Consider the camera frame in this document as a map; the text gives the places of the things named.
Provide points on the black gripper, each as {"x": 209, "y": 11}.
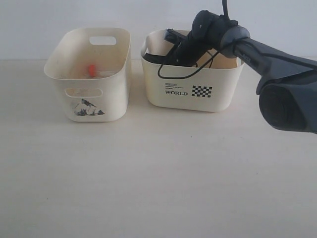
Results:
{"x": 206, "y": 33}

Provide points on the orange-capped tube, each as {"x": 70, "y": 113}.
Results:
{"x": 93, "y": 72}

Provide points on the cream bin with mountain picture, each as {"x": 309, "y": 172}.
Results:
{"x": 86, "y": 99}

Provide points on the cream bin with WORLD label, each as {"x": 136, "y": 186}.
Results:
{"x": 209, "y": 90}

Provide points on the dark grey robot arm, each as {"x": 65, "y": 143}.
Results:
{"x": 287, "y": 89}

